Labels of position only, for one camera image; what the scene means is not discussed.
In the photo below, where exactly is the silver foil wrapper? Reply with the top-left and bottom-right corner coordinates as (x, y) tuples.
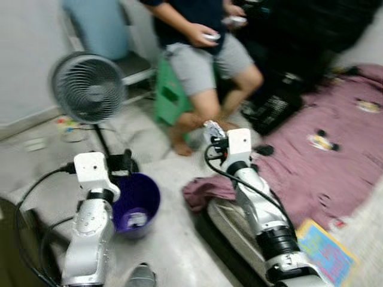
(203, 120), (225, 141)

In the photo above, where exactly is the colourful picture book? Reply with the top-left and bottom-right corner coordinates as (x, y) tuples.
(296, 219), (360, 287)

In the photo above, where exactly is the purple plastic bin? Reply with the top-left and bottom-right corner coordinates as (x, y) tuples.
(111, 172), (161, 240)

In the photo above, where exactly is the crumpled white paper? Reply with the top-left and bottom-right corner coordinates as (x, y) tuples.
(126, 210), (149, 229)

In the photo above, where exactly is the green plastic stool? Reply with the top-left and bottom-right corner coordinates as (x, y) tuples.
(154, 57), (195, 126)

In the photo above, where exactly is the black bag with white print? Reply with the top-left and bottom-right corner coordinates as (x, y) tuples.
(242, 72), (306, 135)

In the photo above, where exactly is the person in grey shorts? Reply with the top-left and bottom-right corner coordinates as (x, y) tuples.
(141, 0), (264, 157)

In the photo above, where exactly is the grey standing fan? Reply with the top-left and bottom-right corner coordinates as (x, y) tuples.
(51, 52), (139, 177)

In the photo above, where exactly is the grey metal chair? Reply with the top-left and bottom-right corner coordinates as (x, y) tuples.
(60, 12), (157, 102)

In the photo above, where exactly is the purple cartoon mouse blanket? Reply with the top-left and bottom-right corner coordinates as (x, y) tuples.
(183, 65), (383, 231)

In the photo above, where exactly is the grey left robot leg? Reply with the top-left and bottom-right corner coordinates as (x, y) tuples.
(126, 263), (157, 287)

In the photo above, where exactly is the light blue cushion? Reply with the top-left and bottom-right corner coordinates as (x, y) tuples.
(62, 0), (132, 60)

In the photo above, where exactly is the black cabinet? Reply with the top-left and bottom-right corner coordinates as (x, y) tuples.
(230, 0), (383, 78)

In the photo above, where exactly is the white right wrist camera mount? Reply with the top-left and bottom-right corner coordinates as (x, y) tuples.
(226, 129), (252, 165)

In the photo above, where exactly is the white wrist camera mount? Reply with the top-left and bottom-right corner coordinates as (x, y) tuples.
(73, 152), (120, 201)
(226, 129), (252, 165)

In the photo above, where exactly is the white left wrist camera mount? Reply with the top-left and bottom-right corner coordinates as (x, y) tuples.
(73, 152), (120, 201)

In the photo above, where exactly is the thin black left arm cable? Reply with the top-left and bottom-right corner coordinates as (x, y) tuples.
(39, 215), (75, 282)

